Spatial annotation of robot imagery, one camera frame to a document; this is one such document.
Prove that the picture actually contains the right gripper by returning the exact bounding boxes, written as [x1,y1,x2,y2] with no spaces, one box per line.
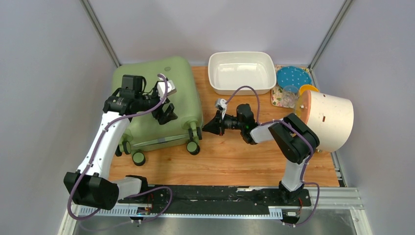
[202,110,244,136]

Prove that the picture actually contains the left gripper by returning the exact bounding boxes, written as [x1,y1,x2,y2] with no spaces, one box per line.
[136,88,178,125]

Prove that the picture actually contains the green hard-shell suitcase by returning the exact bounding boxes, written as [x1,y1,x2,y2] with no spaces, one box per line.
[112,56,204,166]

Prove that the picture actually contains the white plastic tub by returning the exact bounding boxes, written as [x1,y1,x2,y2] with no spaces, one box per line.
[208,51,277,95]

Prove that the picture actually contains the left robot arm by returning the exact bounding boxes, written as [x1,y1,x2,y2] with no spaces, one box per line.
[64,73,176,210]

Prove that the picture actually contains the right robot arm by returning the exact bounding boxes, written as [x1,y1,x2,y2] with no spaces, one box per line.
[202,104,320,205]

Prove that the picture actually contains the floral placemat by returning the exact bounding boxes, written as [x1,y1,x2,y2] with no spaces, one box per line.
[271,65,310,108]

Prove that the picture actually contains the clear drinking glass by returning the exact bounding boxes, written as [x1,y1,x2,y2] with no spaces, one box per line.
[281,85,299,108]

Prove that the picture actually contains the transparent orange disc lid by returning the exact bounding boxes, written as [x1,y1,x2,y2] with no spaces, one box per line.
[293,93,310,124]

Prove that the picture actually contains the blue dotted plate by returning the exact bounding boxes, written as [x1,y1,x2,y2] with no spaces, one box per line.
[276,66,312,89]

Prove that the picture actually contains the yellow bowl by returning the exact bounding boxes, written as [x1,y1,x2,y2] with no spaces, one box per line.
[299,84,319,96]

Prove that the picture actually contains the cream cylindrical container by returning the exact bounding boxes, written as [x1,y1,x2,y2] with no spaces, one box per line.
[304,91,354,152]

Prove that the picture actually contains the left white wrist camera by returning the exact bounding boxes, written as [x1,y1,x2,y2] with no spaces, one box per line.
[156,73,177,100]

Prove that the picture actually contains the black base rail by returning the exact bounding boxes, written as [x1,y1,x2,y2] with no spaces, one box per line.
[119,185,311,215]

